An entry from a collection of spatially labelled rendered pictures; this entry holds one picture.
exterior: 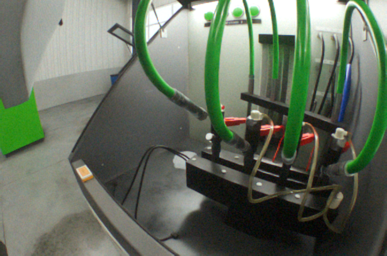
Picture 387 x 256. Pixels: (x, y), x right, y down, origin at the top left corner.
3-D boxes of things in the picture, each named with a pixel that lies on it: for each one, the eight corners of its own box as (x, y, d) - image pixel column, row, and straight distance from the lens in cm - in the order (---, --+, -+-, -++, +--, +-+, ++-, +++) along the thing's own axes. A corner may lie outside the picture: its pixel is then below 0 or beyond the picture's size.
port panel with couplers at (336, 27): (304, 116, 56) (311, 14, 56) (305, 113, 59) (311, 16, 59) (342, 124, 58) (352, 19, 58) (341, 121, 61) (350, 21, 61)
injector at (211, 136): (201, 192, 44) (202, 113, 33) (211, 182, 47) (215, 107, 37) (210, 197, 43) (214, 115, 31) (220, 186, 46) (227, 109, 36)
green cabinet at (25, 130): (37, 130, 441) (26, 73, 425) (46, 141, 360) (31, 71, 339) (3, 145, 440) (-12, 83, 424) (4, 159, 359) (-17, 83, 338)
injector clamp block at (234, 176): (186, 203, 49) (185, 160, 39) (207, 185, 55) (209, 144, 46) (305, 254, 46) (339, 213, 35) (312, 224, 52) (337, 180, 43)
